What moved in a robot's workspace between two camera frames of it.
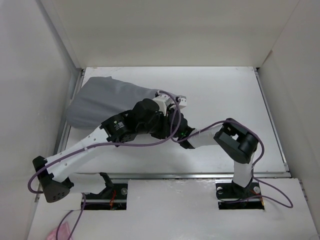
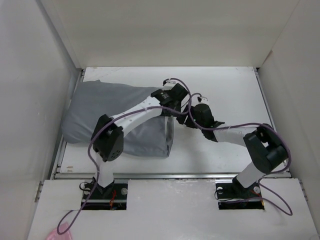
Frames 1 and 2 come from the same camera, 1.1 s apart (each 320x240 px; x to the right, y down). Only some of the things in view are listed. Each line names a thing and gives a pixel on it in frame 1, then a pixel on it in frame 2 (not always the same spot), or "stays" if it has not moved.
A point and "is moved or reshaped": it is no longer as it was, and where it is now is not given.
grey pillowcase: (97, 99) is moved or reshaped
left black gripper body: (157, 128) → (171, 114)
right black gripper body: (175, 135) → (188, 121)
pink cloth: (63, 233) stays
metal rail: (175, 175) stays
